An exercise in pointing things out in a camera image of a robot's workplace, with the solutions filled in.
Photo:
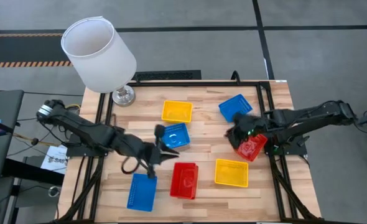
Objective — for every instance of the black round knob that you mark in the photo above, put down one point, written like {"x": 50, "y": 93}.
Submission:
{"x": 34, "y": 142}

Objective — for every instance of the blue plastic basket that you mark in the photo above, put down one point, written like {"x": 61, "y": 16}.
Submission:
{"x": 177, "y": 135}
{"x": 142, "y": 194}
{"x": 233, "y": 105}

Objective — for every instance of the grey side table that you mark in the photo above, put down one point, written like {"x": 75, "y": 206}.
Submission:
{"x": 6, "y": 105}

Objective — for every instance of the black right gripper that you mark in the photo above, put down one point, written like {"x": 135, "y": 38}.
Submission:
{"x": 249, "y": 126}

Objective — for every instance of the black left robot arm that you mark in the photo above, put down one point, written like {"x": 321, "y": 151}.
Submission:
{"x": 87, "y": 130}

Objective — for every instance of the black floor vent grille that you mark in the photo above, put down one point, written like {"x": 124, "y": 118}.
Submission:
{"x": 171, "y": 75}

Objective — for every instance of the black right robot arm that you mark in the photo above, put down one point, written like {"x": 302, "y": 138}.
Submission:
{"x": 311, "y": 119}

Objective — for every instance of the orange black hazard tape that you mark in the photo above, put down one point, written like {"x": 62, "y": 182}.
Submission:
{"x": 28, "y": 64}

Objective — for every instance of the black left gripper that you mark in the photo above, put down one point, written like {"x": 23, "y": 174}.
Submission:
{"x": 152, "y": 154}

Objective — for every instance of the black desk edge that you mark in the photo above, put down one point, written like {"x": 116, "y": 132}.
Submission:
{"x": 31, "y": 172}

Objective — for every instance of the white printed paper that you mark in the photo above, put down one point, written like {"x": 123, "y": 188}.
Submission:
{"x": 56, "y": 160}

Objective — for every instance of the white shade table lamp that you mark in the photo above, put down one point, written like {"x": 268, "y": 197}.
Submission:
{"x": 99, "y": 62}

